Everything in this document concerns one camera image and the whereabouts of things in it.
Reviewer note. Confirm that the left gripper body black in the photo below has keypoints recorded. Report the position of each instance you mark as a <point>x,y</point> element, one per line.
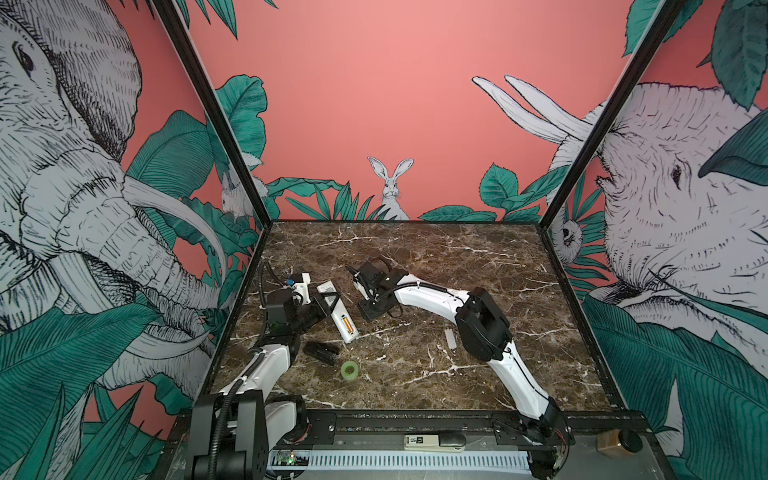
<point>303,316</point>

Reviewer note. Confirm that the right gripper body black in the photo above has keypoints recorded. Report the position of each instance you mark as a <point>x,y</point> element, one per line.
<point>366,287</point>

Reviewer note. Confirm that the white remote control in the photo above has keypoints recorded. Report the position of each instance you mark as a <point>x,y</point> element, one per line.
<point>338,312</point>

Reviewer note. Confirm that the white battery cover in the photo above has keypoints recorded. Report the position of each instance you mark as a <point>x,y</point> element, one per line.
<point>450,339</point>

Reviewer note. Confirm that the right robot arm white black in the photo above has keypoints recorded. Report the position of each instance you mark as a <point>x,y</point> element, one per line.
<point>484,332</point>

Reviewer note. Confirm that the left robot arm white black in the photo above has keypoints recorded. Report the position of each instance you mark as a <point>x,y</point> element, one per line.
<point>233,430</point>

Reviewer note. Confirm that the black clip object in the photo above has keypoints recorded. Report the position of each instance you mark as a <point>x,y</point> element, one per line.
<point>324,352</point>

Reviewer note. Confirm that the green tape roll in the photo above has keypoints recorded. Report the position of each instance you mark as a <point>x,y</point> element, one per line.
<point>350,370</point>

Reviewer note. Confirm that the small circuit board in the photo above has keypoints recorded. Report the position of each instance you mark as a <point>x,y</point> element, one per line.
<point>290,459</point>

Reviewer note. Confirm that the white label tag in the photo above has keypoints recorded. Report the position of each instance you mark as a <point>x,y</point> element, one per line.
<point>422,442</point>

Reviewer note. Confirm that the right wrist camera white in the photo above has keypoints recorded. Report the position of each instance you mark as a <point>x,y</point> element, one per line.
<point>361,288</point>

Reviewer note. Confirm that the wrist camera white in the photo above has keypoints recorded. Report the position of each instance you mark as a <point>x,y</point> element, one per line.
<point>361,288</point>
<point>299,283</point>

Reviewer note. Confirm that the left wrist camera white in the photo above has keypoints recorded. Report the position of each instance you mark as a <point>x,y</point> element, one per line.
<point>299,283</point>

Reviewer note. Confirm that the white slotted cable duct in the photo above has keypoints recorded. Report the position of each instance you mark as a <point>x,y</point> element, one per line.
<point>366,460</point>

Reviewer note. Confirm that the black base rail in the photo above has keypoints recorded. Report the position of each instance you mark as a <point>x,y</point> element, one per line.
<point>329,426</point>

